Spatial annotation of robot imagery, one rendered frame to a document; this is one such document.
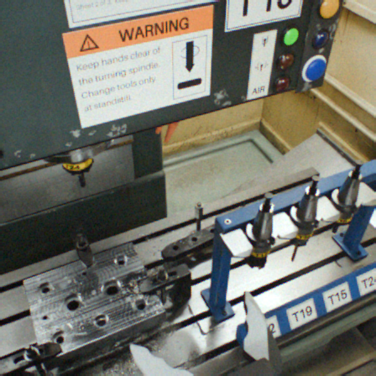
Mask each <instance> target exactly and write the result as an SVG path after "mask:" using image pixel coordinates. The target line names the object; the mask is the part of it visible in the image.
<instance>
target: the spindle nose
mask: <svg viewBox="0 0 376 376"><path fill-rule="evenodd" d="M114 141H115V139H114V140H110V141H107V142H104V143H101V144H95V145H92V146H89V147H85V148H83V149H78V150H75V151H71V152H69V153H65V154H60V155H56V156H54V157H50V158H48V159H42V160H41V161H44V162H48V163H53V164H72V163H77V162H81V161H83V160H87V159H90V158H92V157H95V156H97V155H99V154H100V153H102V152H103V151H104V150H106V149H107V148H109V147H110V146H111V145H112V143H113V142H114Z"/></svg>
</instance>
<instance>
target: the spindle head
mask: <svg viewBox="0 0 376 376"><path fill-rule="evenodd" d="M226 2H227V0H216V1H212V2H208V3H200V4H195V5H190V6H186V7H181V8H173V9H168V10H164V11H159V12H154V13H147V14H142V15H138V16H133V17H126V18H115V19H111V20H107V21H101V22H98V23H89V24H85V25H81V26H75V27H71V28H70V26H69V23H68V18H67V14H66V9H65V1H64V0H0V171H3V170H9V169H12V168H15V167H18V166H21V165H26V164H30V163H33V162H35V161H39V160H42V159H48V158H50V157H54V156H56V155H60V154H65V153H69V152H71V151H75V150H78V149H83V148H85V147H89V146H92V145H95V144H101V143H104V142H107V141H110V140H114V139H117V138H122V137H125V136H128V135H132V134H135V133H140V132H143V131H147V130H149V129H152V128H157V127H161V126H164V125H167V124H171V123H176V122H179V121H182V120H186V119H188V118H193V117H197V116H200V115H203V114H207V113H210V112H215V111H217V110H221V109H224V108H227V107H232V106H239V105H242V104H245V103H248V102H254V101H257V100H260V99H263V98H266V97H271V96H274V95H278V94H276V93H274V92H273V89H272V85H273V83H274V80H275V79H276V78H277V77H278V76H280V75H282V74H287V75H289V76H290V78H291V83H290V86H289V88H288V89H287V90H286V91H285V92H287V91H293V90H295V88H296V83H297V79H298V75H299V70H300V64H301V60H302V55H303V51H304V47H305V42H306V35H307V33H306V30H307V27H308V23H309V19H310V15H311V7H312V3H313V0H302V3H301V7H300V9H301V11H300V16H299V17H295V18H288V19H284V20H280V21H276V22H272V23H261V24H258V25H254V26H249V27H246V28H241V29H234V30H230V31H226V32H225V31H224V28H225V16H226ZM207 6H213V14H212V32H211V88H210V95H209V96H205V97H199V98H197V99H193V100H189V101H186V102H181V103H174V104H170V105H167V106H163V107H158V108H155V109H151V110H148V111H146V112H140V113H136V114H133V115H130V116H126V117H121V118H117V119H113V120H111V121H107V122H104V123H98V124H95V125H91V126H88V127H84V128H83V127H82V126H81V118H80V113H79V110H78V106H77V102H76V94H75V91H74V87H73V82H72V78H71V71H70V67H69V63H68V60H67V55H66V51H65V44H64V40H63V35H62V34H64V33H69V32H74V31H78V30H83V29H91V28H95V27H100V26H103V25H109V24H116V23H121V22H126V21H130V20H135V19H139V18H147V17H152V16H155V15H165V14H169V13H178V12H182V11H186V10H191V9H196V8H204V7H207ZM291 25H296V26H298V27H299V28H300V37H299V39H298V41H297V42H296V43H295V44H294V45H292V46H291V47H289V48H285V47H284V46H283V45H281V43H280V35H281V34H282V32H283V30H284V29H285V28H286V27H287V26H291ZM275 29H277V33H276V38H275V44H274V54H273V60H272V65H271V71H270V82H269V92H268V95H267V96H264V97H258V98H255V99H252V100H248V101H247V97H248V83H249V76H250V68H251V61H252V54H253V41H254V35H255V34H260V33H263V32H267V31H270V30H275ZM287 50H291V51H293V52H294V53H295V63H294V64H293V65H292V66H291V67H290V68H289V69H288V70H286V71H280V70H278V69H277V68H276V61H277V59H278V58H279V56H280V55H281V54H282V53H284V52H285V51H287Z"/></svg>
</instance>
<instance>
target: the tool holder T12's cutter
mask: <svg viewBox="0 0 376 376"><path fill-rule="evenodd" d="M267 257H268V255H267V256H265V257H262V258H256V257H254V256H253V255H252V254H251V255H250V256H249V257H247V258H246V260H247V261H248V263H247V266H249V267H250V268H251V269H253V268H254V267H258V270H260V269H263V268H264V267H265V264H266V263H267V262H268V259H267Z"/></svg>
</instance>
